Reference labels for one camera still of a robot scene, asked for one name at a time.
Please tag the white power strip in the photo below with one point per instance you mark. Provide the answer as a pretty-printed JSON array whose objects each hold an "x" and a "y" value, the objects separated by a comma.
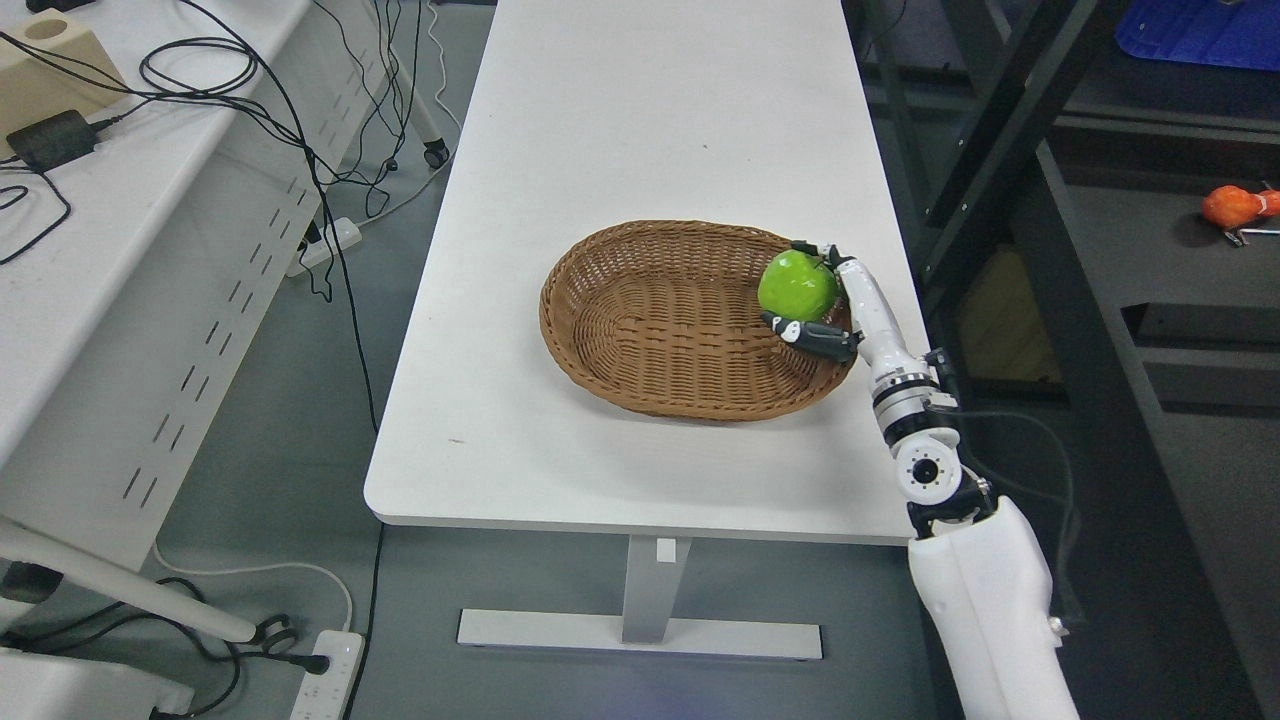
[
  {"x": 325, "y": 696},
  {"x": 320, "y": 244}
]

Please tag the beige wooden block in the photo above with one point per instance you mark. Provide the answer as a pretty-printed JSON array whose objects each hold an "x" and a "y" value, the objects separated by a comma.
[{"x": 51, "y": 62}]

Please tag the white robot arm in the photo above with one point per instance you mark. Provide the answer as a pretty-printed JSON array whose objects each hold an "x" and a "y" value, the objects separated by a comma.
[{"x": 975, "y": 561}]

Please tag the black power adapter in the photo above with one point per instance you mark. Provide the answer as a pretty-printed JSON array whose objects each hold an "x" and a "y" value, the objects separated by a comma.
[{"x": 54, "y": 141}]

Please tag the green apple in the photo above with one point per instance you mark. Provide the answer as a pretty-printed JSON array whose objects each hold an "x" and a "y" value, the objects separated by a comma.
[{"x": 798, "y": 286}]

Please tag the white table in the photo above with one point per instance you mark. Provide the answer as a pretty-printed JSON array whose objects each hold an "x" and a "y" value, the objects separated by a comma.
[{"x": 588, "y": 114}]

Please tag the orange toy on shelf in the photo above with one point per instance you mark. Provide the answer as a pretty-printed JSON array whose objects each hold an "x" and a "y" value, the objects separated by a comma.
[{"x": 1230, "y": 206}]

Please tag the white side desk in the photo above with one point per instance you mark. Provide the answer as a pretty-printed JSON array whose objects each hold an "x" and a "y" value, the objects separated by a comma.
[{"x": 123, "y": 329}]

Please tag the blue tray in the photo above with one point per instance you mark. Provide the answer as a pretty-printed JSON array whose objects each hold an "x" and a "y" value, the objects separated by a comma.
[{"x": 1231, "y": 34}]

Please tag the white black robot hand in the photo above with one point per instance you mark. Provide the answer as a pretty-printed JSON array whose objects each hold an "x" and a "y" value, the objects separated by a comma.
[{"x": 861, "y": 324}]

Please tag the brown wicker basket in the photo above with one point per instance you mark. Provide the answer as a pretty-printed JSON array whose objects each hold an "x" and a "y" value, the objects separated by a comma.
[{"x": 660, "y": 317}]

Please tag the black metal shelf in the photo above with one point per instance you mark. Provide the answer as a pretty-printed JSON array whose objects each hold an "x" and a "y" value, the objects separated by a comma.
[{"x": 1049, "y": 186}]

